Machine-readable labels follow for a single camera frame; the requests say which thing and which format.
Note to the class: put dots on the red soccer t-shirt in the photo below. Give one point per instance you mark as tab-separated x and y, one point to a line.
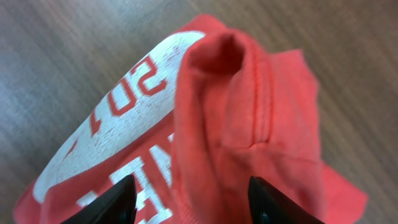
192	121

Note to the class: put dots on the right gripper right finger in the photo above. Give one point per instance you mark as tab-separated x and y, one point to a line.
268	205

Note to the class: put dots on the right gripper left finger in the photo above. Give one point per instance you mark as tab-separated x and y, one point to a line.
116	206

